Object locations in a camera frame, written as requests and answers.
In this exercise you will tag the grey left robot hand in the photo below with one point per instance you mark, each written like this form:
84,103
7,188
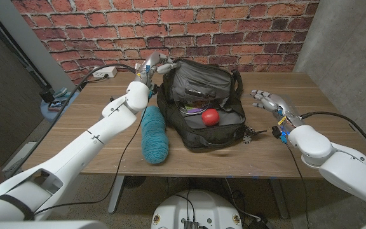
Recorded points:
148,65

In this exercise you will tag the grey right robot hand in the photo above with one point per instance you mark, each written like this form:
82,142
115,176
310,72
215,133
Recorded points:
275,103

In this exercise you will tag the red ball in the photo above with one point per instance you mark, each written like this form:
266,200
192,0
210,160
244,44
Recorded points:
210,117

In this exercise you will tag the black backpack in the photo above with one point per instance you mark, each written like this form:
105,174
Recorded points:
208,140

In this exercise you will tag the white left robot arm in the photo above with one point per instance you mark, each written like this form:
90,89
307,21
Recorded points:
84,146

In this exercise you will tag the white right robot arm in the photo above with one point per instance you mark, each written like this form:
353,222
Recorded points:
345,168

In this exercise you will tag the teal yarn skein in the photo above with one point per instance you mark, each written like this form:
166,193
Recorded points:
154,136

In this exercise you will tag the white power strip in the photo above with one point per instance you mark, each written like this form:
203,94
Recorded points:
106,72

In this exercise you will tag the black glossy pocket item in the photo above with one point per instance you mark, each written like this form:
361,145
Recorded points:
199,93

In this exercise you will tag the red brick print backdrop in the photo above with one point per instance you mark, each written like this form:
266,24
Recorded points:
202,31

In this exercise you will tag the small blue box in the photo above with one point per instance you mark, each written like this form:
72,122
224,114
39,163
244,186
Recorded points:
69,94

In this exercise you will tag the grey teal case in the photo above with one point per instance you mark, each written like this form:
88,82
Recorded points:
59,92

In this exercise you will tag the dark table leg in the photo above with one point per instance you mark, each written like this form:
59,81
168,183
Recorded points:
278,197

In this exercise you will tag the black box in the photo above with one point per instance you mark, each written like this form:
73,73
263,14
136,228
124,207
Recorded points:
46,95

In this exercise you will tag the blue round stool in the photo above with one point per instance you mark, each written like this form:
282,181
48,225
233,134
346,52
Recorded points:
51,116

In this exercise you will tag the black round fan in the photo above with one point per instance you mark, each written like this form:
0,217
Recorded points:
134,182

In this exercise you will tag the black power adapter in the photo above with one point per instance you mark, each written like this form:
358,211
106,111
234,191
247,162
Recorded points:
259,222

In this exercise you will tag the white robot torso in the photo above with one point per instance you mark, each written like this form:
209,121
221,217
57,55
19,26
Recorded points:
195,206

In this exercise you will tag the grey table leg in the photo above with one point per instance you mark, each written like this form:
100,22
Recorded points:
116,194

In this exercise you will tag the grey sneaker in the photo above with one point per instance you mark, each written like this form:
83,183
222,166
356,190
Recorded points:
11,168

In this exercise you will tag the white robot chest edge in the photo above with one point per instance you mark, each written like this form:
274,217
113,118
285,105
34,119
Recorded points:
43,225

